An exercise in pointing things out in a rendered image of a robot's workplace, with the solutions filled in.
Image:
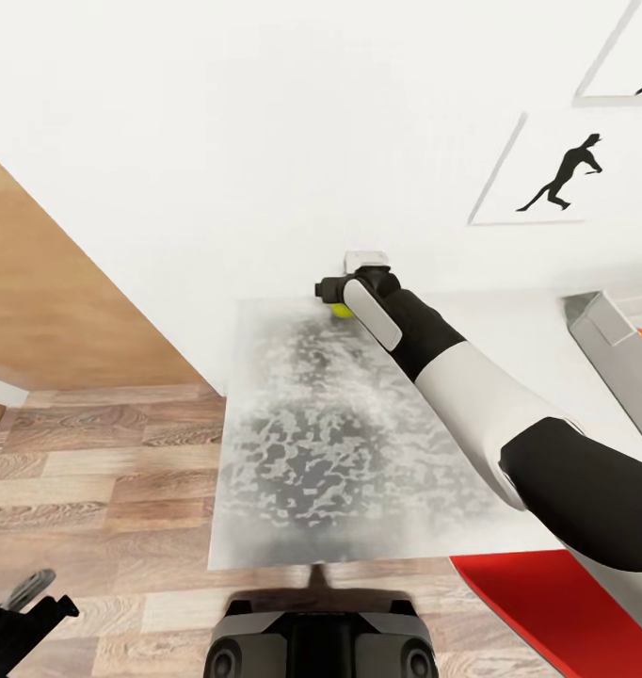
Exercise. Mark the desk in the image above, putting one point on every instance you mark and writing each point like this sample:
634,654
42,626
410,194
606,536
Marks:
330,453

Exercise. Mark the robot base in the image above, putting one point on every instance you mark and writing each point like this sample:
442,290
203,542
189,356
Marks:
321,644

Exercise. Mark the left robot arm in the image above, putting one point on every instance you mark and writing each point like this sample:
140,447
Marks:
20,632

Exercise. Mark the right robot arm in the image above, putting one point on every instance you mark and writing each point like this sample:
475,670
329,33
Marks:
532,454

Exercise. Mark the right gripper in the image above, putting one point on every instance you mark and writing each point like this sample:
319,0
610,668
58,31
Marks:
331,289

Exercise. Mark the painting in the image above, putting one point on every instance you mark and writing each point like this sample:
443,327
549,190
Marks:
563,165
617,70

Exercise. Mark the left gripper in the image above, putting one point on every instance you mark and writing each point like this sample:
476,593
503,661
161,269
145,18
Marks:
32,627

